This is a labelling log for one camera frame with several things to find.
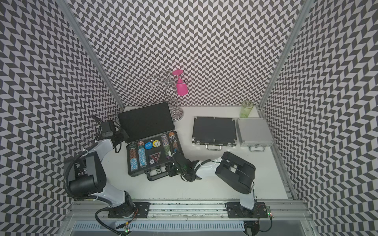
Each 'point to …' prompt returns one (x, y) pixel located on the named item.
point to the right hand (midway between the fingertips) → (167, 171)
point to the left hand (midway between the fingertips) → (126, 133)
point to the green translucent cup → (246, 107)
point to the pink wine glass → (182, 88)
